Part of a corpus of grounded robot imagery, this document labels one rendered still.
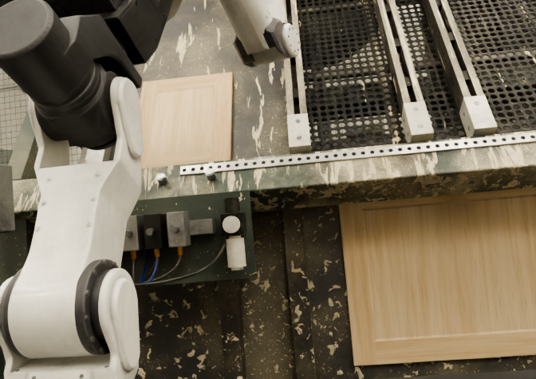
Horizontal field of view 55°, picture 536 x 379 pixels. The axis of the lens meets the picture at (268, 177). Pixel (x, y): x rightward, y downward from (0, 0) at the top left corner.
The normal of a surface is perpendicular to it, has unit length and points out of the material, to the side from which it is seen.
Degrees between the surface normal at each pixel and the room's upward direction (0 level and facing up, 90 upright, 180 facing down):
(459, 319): 90
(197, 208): 90
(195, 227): 90
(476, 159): 57
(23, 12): 67
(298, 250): 90
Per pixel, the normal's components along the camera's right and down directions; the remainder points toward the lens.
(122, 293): 0.98, -0.10
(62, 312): -0.17, -0.12
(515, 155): -0.12, -0.59
